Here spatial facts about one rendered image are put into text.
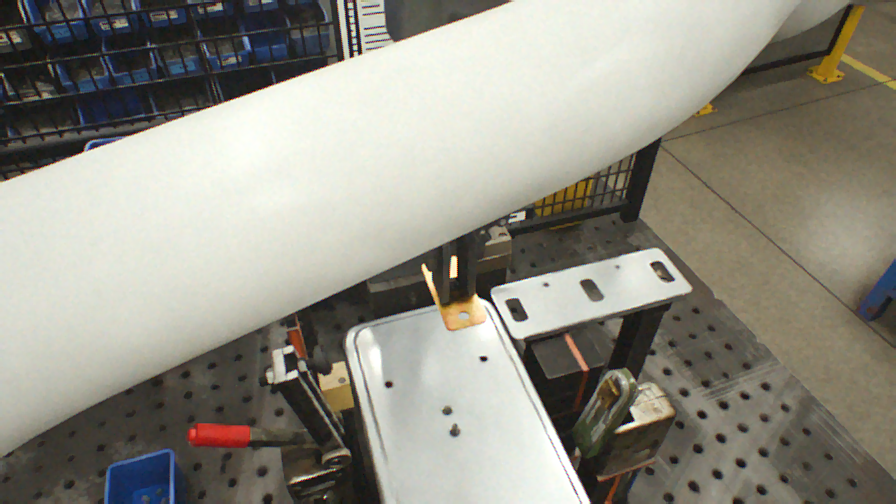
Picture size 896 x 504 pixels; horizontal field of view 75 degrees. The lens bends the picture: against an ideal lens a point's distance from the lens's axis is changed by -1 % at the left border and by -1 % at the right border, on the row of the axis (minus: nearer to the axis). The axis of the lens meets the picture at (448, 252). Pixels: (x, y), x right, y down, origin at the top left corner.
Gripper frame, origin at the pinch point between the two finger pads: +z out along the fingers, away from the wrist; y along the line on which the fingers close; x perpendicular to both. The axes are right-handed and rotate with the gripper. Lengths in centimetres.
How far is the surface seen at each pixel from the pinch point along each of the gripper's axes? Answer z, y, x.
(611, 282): 28.8, 30.4, 15.0
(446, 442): 28.8, -1.1, -1.7
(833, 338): 128, 155, 41
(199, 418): 59, -37, 31
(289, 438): 19.2, -17.8, -1.0
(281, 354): 7.4, -16.1, 0.5
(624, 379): 16.9, 17.1, -6.7
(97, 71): 60, -66, 178
